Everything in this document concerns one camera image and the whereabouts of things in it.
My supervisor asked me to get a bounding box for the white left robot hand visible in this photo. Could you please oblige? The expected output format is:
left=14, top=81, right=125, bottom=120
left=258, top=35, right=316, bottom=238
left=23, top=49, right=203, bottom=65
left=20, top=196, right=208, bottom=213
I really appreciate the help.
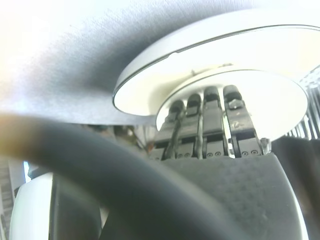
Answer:
left=9, top=84, right=311, bottom=240

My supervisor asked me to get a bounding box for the chrome wire dish rack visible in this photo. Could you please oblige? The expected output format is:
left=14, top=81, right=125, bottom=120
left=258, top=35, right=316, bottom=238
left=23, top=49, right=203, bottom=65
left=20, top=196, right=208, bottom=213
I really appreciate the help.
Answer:
left=284, top=66, right=320, bottom=141

